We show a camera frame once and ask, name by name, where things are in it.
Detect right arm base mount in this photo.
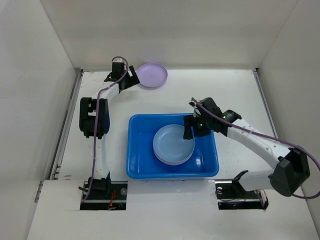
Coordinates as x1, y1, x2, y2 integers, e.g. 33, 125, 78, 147
215, 180, 269, 211

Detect blue plastic bin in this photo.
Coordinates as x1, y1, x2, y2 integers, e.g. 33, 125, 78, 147
126, 113, 220, 180

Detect light blue plate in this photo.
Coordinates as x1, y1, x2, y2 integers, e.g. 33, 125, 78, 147
152, 124, 196, 152

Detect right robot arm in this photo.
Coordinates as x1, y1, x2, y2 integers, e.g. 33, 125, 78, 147
183, 97, 310, 198

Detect purple plate front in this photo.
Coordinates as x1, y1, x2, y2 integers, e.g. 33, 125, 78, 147
153, 150, 193, 166

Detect aluminium rail left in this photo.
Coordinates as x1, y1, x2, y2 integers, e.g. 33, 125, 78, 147
46, 68, 83, 180

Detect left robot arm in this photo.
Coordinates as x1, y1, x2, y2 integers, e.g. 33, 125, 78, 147
79, 56, 140, 198

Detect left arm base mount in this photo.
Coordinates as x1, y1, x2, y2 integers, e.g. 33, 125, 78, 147
80, 181, 128, 211

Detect purple plate back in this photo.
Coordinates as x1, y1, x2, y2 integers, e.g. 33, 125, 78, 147
136, 63, 168, 88

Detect purple plate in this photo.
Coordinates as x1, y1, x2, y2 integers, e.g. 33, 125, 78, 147
153, 150, 193, 166
136, 63, 168, 88

